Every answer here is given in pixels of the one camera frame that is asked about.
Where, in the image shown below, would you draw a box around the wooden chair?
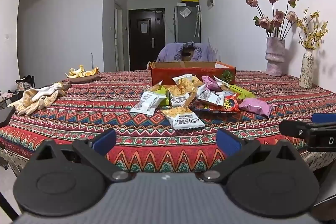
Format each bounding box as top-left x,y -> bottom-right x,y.
181,48 -> 194,61

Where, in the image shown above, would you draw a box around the patterned red tablecloth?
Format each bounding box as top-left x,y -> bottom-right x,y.
1,71 -> 335,172

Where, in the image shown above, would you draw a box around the yellow flower branches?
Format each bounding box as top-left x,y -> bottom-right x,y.
296,8 -> 329,51

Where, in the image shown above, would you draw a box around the plate of orange peels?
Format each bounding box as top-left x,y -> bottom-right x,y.
66,65 -> 100,84

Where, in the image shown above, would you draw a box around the lime green snack bar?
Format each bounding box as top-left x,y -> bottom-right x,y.
229,84 -> 256,100

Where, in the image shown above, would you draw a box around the purple puffer jacket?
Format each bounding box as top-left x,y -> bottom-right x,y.
156,42 -> 217,63

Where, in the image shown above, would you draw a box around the black entrance door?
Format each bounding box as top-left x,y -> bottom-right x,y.
129,8 -> 166,71

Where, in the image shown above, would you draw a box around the cracker packet left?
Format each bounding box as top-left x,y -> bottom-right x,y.
167,85 -> 197,107

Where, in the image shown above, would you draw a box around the cracker packet upper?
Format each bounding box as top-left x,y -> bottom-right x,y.
173,74 -> 203,93

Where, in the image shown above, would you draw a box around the red cardboard box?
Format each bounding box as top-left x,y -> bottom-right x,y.
151,61 -> 236,85

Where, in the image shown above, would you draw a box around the grey refrigerator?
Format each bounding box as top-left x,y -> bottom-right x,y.
174,6 -> 201,43

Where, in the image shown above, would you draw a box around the pink textured vase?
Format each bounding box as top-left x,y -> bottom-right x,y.
265,37 -> 285,77

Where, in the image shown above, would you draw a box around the dried pink roses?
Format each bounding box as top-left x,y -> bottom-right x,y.
245,0 -> 299,39

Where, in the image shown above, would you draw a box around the white snack packet back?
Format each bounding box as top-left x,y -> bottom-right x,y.
130,91 -> 166,116

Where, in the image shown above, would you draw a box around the speckled white vase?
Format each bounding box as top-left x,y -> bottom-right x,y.
299,49 -> 315,89

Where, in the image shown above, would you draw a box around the white cracker snack packet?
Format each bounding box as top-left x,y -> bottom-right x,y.
162,107 -> 205,130

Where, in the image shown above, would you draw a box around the pink snack packet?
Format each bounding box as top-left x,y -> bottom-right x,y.
239,98 -> 273,117
202,76 -> 222,92

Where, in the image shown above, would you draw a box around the cream work gloves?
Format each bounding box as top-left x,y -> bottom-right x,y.
8,82 -> 72,116

